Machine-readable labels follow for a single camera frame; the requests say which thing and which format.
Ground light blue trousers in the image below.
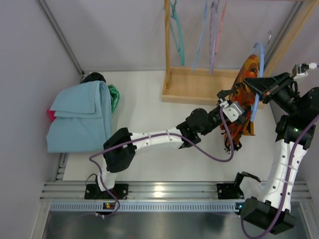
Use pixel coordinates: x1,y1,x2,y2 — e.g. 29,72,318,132
46,81,112,153

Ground lilac hanger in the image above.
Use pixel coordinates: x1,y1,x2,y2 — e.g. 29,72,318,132
209,0,220,75

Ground slotted cable duct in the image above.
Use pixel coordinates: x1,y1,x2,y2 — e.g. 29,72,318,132
50,201,243,213

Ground pink hanger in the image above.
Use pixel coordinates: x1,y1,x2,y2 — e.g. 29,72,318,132
215,0,228,55

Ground teal hanger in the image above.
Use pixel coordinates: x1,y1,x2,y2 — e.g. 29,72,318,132
169,0,185,66

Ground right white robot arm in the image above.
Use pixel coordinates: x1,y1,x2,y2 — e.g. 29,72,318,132
238,73,319,239

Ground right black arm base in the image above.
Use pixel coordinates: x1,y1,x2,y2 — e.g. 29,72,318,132
216,183,244,200

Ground green garment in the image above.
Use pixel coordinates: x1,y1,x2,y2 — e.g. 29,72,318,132
108,85,120,114

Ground black trousers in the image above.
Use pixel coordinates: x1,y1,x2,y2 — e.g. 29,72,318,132
81,72,106,84

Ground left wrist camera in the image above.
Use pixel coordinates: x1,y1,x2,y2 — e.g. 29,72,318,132
219,100,245,122

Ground aluminium mounting rail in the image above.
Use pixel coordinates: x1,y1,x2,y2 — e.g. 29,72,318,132
39,181,312,202

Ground orange patterned trousers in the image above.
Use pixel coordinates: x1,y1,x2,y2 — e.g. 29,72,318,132
223,54,260,152

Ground wooden clothes rack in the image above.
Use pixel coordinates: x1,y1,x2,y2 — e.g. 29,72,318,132
161,0,319,106

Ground light blue hanger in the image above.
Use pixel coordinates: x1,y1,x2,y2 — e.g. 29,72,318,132
192,0,208,73

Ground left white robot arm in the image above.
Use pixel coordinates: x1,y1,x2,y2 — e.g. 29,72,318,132
96,91,244,192

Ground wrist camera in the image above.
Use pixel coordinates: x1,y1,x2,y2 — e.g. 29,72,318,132
219,100,245,122
292,62,319,80

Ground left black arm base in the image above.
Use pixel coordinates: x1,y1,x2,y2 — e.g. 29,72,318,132
84,183,129,201

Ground pink garment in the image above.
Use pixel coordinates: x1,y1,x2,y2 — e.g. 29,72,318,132
46,109,56,122

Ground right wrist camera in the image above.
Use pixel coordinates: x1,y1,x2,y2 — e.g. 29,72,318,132
292,62,319,80

